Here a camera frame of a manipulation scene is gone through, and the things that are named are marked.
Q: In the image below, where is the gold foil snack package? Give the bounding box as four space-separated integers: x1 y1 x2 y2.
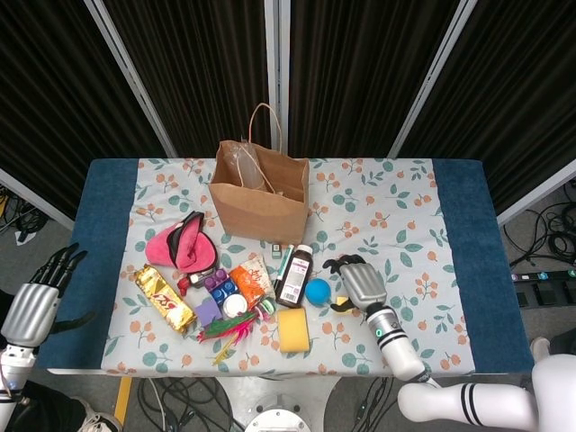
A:
133 264 198 334

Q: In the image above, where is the purple toy building block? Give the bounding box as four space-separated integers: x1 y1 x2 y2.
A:
202 268 229 293

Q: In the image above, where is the floral print tablecloth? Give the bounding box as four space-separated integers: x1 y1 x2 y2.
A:
101 157 473 377

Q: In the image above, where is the aluminium partition frame post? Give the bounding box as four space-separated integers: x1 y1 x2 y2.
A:
389 0 476 158
264 0 290 158
83 0 177 158

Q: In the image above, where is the blue ball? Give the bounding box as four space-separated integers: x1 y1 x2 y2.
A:
304 277 332 307

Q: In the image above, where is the pink plush cloth black trim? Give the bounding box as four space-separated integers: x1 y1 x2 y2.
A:
145 210 221 274

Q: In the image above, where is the blue velvet table cover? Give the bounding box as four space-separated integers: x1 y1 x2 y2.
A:
35 157 535 374

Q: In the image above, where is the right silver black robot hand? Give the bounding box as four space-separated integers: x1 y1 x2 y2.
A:
321 254 389 316

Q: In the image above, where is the brown medicine bottle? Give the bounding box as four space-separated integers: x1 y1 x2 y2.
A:
274 244 314 310

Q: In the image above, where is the white table pedestal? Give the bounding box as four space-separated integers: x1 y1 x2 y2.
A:
215 375 343 406

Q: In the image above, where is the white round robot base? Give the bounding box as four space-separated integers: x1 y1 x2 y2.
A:
246 395 311 432

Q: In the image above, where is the blue toy building block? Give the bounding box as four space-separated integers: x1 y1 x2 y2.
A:
210 277 239 311

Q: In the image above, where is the aluminium partition frame rail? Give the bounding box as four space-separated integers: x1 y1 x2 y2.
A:
0 168 76 230
497 173 576 226

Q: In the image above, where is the person black trouser leg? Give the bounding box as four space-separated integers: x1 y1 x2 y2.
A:
17 382 89 432

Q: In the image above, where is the black power strip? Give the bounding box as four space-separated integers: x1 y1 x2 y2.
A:
510 268 576 285

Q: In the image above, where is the lilac foam cube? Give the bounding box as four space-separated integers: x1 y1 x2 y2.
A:
193 299 221 329

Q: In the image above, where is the colourful feather shuttlecock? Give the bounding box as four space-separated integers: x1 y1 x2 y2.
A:
197 298 276 365

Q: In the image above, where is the clear round pin box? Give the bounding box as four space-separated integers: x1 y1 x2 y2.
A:
222 293 248 319

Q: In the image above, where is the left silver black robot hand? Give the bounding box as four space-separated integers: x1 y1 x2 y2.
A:
0 242 96 347

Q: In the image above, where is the green white marker pen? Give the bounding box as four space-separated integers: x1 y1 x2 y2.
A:
274 244 296 292

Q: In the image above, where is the orange snack packet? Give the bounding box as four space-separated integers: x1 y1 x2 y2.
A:
229 254 276 311

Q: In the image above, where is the black ribbed partition panel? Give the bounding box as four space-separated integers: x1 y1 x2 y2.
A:
103 0 271 158
404 0 576 212
287 0 451 158
0 0 175 221

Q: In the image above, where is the yellow sponge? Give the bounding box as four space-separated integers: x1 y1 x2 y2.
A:
276 306 311 354

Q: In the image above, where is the brown paper bag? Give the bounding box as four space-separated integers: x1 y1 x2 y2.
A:
208 102 311 247

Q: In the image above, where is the white black sneaker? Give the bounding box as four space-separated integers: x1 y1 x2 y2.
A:
78 398 122 432

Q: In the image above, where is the black floor cable bundle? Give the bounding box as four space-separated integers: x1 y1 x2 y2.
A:
502 179 576 271
0 182 49 247
323 376 401 432
134 376 247 432

